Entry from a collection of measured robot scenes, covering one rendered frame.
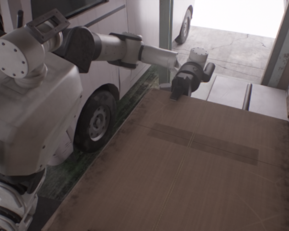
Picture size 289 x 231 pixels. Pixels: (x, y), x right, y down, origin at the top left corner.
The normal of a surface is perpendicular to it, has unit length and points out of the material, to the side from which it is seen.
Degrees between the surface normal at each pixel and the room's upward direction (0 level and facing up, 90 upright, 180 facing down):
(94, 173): 0
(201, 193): 0
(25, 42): 54
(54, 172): 0
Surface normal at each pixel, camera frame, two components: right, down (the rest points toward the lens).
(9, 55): -0.22, 0.64
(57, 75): 0.41, -0.62
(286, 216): -0.04, -0.75
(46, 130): 0.92, -0.12
